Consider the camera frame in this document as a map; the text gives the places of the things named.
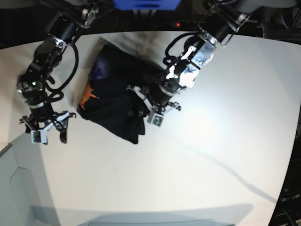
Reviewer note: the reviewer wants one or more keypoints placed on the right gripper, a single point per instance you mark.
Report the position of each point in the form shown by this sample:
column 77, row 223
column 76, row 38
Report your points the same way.
column 44, row 113

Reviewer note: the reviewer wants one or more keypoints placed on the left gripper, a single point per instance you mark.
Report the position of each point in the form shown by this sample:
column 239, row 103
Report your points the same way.
column 155, row 98

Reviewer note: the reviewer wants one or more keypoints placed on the black T-shirt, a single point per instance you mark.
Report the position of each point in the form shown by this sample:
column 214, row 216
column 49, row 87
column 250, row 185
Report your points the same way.
column 107, row 101

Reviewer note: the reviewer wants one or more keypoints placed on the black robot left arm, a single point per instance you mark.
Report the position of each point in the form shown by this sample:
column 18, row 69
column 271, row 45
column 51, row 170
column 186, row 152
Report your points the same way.
column 189, row 52

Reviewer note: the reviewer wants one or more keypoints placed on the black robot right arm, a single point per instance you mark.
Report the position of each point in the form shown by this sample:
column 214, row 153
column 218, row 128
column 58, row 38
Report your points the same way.
column 33, row 85

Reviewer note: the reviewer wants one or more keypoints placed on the black power strip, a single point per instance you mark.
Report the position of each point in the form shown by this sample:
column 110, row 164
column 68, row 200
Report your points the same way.
column 182, row 25

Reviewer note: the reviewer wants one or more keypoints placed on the blue plastic box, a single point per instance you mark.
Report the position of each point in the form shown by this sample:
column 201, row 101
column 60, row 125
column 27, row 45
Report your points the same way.
column 146, row 4

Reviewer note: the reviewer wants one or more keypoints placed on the black equipment case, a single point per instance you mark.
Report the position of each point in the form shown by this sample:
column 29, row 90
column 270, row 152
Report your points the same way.
column 288, row 208

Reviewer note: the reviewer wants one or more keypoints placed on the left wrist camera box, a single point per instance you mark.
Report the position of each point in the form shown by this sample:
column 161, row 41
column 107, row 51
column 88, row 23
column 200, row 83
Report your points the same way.
column 155, row 119

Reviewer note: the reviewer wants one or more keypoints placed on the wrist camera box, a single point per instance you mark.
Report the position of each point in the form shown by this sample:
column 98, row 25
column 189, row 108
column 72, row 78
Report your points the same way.
column 155, row 119
column 38, row 136

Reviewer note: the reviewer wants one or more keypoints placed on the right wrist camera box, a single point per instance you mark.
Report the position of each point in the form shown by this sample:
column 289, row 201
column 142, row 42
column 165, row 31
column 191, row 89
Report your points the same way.
column 38, row 136

